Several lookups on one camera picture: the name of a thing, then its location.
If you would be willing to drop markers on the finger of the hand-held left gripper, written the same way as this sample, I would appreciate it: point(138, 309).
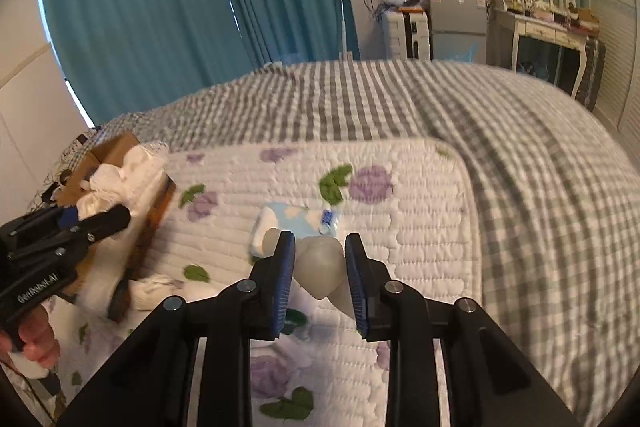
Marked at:
point(107, 221)
point(66, 217)

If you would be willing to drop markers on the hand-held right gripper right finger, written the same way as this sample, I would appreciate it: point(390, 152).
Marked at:
point(355, 287)

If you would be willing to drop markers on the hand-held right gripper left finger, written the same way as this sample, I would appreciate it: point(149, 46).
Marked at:
point(284, 277)

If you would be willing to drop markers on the white tissue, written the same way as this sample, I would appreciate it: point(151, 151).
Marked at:
point(317, 267)

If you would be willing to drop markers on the brown cardboard box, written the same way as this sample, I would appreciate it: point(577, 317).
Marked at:
point(150, 212)

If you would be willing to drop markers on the person's left hand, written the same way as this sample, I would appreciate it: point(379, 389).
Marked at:
point(37, 339)

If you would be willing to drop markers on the black white patterned cloth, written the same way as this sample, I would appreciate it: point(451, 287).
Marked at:
point(65, 162)

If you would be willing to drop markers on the blue white tissue packet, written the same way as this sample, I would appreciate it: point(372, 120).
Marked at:
point(300, 221)

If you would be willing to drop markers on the white lace cloth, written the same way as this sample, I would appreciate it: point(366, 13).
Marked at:
point(145, 169)

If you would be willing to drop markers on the white folded cloth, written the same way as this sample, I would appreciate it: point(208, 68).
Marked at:
point(155, 291)

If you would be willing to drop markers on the floral quilted white blanket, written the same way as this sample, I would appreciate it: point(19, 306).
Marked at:
point(415, 227)

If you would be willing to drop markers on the grey checked bedspread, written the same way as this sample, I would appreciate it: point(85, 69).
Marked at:
point(500, 117)

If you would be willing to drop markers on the white plastic drawer unit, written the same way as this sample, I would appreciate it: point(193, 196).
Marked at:
point(405, 34)

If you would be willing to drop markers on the white standing pole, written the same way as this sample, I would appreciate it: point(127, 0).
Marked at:
point(344, 17)

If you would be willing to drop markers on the grey small fridge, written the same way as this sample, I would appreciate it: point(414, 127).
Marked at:
point(457, 19)

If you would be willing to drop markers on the white dressing table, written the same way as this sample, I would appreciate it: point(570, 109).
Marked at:
point(540, 24)

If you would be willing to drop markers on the dark suitcase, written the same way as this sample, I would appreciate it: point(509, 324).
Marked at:
point(592, 67)

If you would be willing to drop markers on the white louvered wardrobe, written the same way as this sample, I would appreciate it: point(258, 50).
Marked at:
point(617, 57)

